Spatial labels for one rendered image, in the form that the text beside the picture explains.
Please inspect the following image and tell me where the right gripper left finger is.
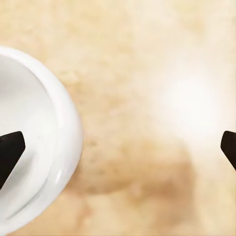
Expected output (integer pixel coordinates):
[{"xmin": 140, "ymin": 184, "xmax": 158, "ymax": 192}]
[{"xmin": 0, "ymin": 131, "xmax": 26, "ymax": 189}]

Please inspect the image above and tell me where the coffee cup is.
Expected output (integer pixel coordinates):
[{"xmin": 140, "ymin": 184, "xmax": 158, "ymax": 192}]
[{"xmin": 0, "ymin": 46, "xmax": 84, "ymax": 236}]

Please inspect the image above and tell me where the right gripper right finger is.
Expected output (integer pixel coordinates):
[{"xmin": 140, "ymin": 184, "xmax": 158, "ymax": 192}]
[{"xmin": 220, "ymin": 131, "xmax": 236, "ymax": 170}]

